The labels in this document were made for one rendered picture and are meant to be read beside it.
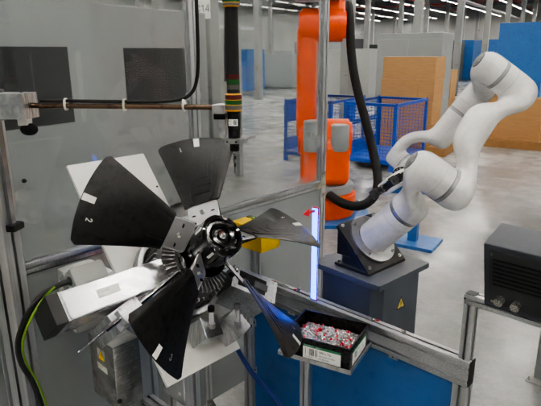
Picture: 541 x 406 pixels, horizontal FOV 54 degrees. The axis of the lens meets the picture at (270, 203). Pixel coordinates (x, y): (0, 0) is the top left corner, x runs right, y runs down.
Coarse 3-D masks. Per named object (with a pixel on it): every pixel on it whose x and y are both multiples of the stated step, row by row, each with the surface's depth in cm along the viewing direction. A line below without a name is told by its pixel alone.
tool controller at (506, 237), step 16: (496, 240) 128; (512, 240) 127; (528, 240) 126; (496, 256) 127; (512, 256) 124; (528, 256) 122; (496, 272) 129; (512, 272) 126; (528, 272) 123; (496, 288) 131; (512, 288) 128; (528, 288) 125; (496, 304) 131; (512, 304) 128; (528, 304) 127
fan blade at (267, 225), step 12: (264, 216) 164; (276, 216) 165; (288, 216) 167; (240, 228) 152; (252, 228) 152; (264, 228) 154; (276, 228) 155; (288, 228) 158; (300, 228) 162; (288, 240) 151; (300, 240) 154; (312, 240) 158
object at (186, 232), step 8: (176, 216) 135; (176, 224) 136; (184, 224) 136; (192, 224) 137; (168, 232) 136; (176, 232) 136; (184, 232) 137; (192, 232) 138; (168, 240) 136; (176, 240) 137; (184, 240) 138; (168, 248) 137; (176, 248) 138; (184, 248) 138
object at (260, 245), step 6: (240, 222) 195; (252, 240) 191; (258, 240) 188; (264, 240) 189; (270, 240) 191; (276, 240) 194; (246, 246) 194; (252, 246) 192; (258, 246) 189; (264, 246) 190; (270, 246) 192; (276, 246) 194; (258, 252) 190
